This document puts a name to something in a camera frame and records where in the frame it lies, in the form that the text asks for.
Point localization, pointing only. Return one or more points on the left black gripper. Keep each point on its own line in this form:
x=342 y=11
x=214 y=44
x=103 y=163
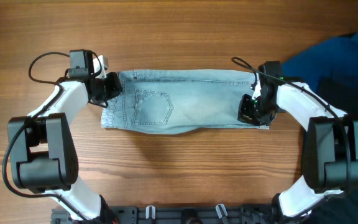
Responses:
x=115 y=88

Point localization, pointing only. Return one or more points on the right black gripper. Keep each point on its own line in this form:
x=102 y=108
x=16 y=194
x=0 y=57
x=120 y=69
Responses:
x=247 y=116

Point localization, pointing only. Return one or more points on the light blue denim shorts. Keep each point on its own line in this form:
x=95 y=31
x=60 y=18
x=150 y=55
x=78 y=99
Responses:
x=178 y=101

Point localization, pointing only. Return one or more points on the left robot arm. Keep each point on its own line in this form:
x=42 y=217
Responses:
x=41 y=160

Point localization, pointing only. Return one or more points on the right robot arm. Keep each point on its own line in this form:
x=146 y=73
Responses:
x=329 y=162

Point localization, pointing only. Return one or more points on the blue polo shirt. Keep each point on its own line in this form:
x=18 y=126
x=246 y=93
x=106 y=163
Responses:
x=335 y=59

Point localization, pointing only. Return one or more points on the black garment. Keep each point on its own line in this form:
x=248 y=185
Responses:
x=343 y=210

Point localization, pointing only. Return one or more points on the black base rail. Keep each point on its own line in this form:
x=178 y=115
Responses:
x=245 y=214

